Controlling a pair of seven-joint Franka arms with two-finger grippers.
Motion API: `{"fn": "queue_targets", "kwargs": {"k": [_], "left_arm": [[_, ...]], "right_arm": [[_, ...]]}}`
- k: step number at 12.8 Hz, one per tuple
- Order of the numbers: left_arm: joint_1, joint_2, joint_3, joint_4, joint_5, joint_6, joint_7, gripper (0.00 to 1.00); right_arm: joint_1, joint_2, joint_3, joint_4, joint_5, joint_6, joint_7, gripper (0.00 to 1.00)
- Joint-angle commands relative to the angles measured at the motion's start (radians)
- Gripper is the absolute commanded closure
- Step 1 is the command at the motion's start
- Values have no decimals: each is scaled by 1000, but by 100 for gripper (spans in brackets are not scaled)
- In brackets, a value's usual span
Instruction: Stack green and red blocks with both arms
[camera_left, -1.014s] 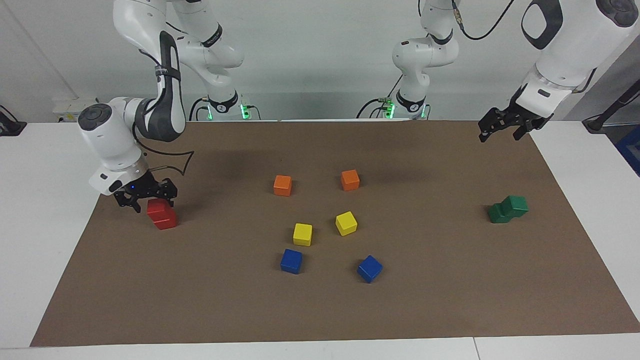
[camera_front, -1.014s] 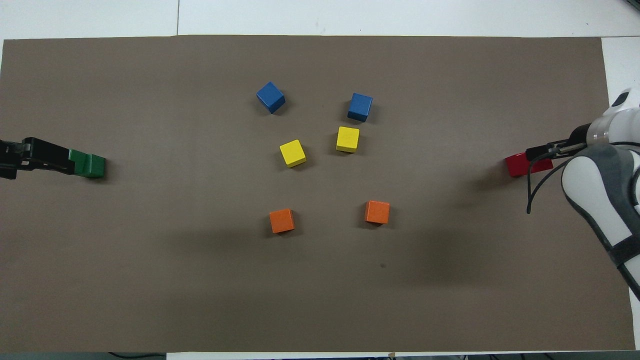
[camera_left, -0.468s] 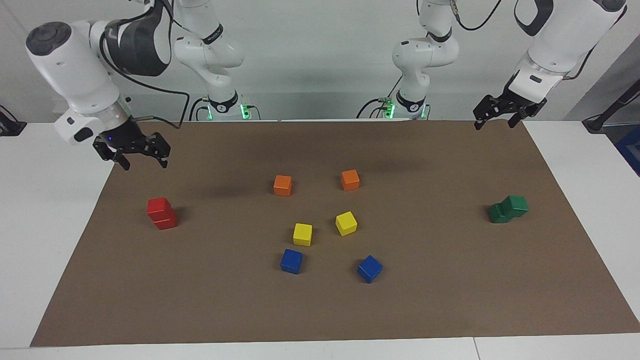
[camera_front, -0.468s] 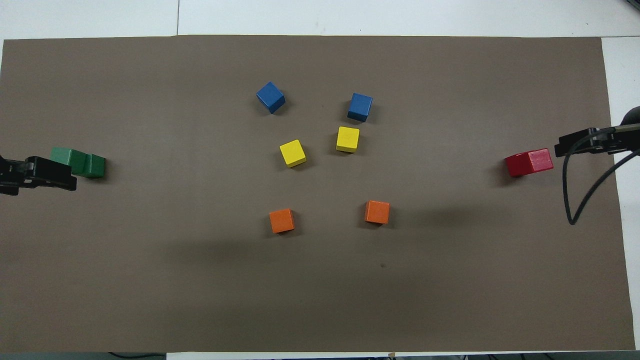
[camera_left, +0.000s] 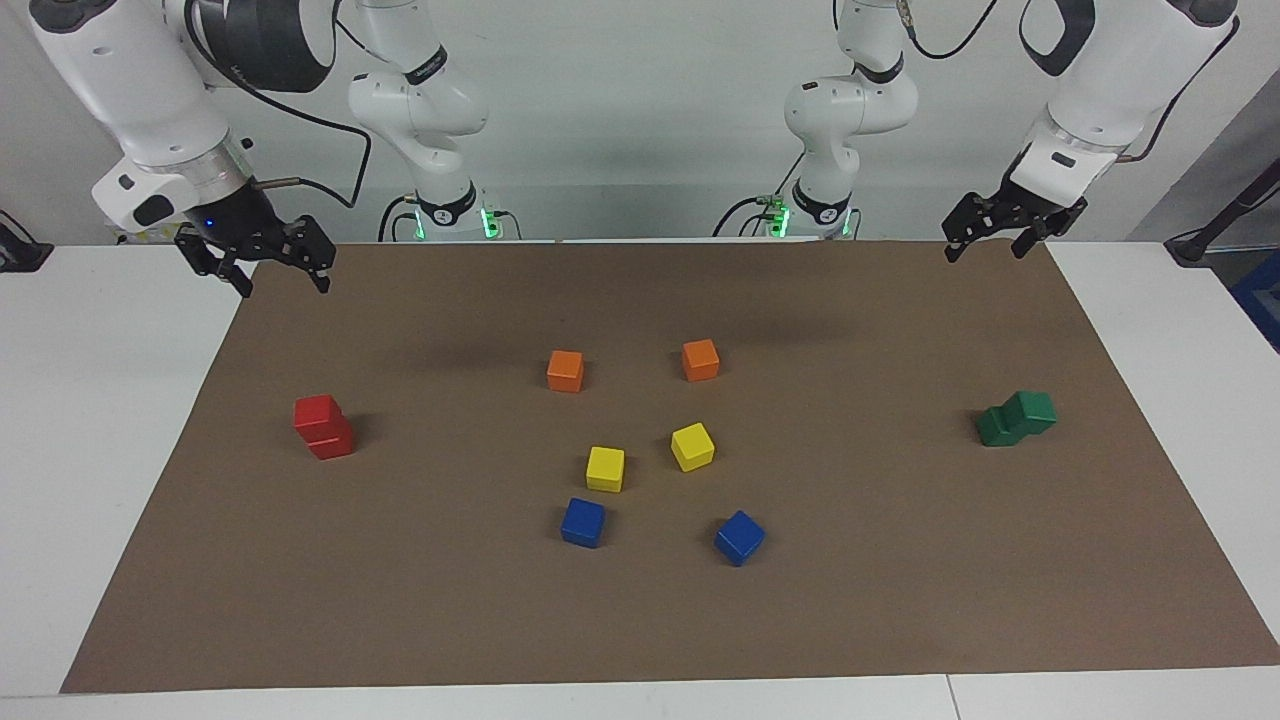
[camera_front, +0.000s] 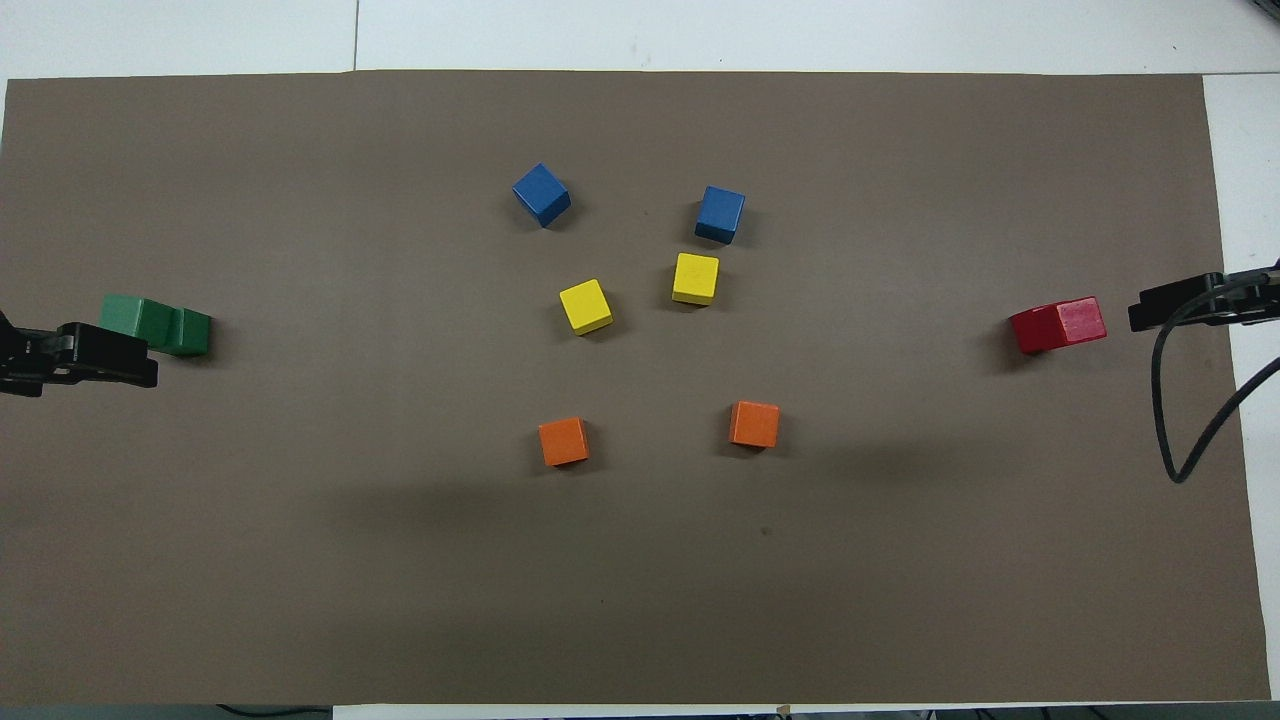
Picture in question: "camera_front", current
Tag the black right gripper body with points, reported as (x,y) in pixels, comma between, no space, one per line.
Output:
(1255,312)

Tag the green wooden cube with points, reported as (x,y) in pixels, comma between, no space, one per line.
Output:
(130,315)
(197,335)

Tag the blue wooden cube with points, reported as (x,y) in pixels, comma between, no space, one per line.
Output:
(720,214)
(541,194)

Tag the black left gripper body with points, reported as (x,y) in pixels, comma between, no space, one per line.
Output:
(25,360)

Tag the brown paper mat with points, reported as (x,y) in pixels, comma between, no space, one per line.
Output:
(640,580)

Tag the yellow wooden cube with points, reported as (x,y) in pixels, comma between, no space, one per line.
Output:
(585,306)
(695,278)

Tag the red wooden cube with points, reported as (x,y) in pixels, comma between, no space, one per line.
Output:
(1022,332)
(1082,320)

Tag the orange wooden cube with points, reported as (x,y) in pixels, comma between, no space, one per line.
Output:
(563,441)
(754,424)

